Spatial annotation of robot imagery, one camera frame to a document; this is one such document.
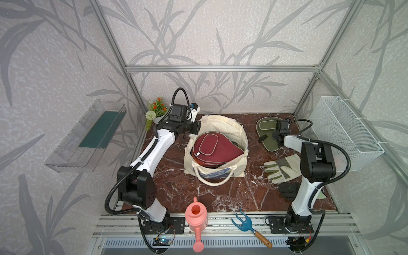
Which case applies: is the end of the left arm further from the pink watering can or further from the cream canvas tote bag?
the pink watering can

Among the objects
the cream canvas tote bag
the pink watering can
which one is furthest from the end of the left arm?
the pink watering can

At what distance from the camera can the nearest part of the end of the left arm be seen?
60 cm
